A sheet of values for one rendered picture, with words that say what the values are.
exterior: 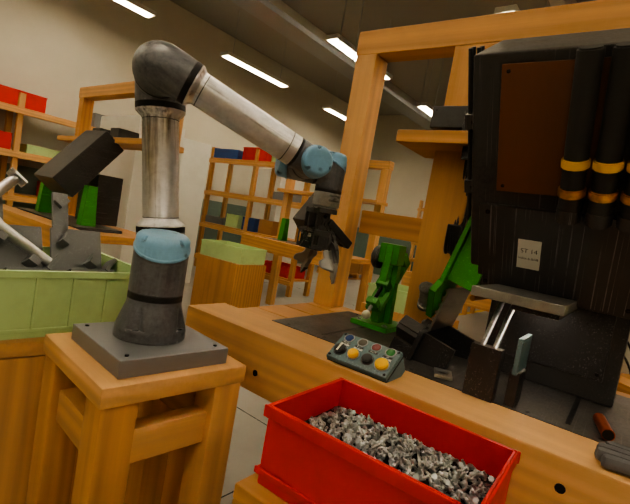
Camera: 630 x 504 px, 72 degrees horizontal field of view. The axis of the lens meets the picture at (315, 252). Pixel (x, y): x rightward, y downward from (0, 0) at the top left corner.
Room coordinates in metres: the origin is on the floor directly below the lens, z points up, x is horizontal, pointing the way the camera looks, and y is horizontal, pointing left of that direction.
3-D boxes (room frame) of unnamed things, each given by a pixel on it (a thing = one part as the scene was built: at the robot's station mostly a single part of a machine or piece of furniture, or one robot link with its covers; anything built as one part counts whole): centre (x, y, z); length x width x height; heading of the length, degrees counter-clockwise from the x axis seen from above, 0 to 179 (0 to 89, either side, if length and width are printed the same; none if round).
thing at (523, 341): (0.89, -0.46, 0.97); 0.10 x 0.02 x 0.14; 144
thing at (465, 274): (1.06, -0.38, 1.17); 0.13 x 0.12 x 0.20; 54
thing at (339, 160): (1.21, 0.00, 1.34); 0.09 x 0.08 x 0.11; 110
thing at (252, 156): (7.44, 1.11, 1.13); 2.48 x 0.54 x 2.27; 52
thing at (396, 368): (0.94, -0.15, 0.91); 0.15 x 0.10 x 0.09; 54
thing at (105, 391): (0.95, 0.33, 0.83); 0.32 x 0.32 x 0.04; 48
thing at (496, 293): (0.94, -0.49, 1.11); 0.39 x 0.16 x 0.03; 144
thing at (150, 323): (0.95, 0.33, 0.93); 0.15 x 0.15 x 0.10
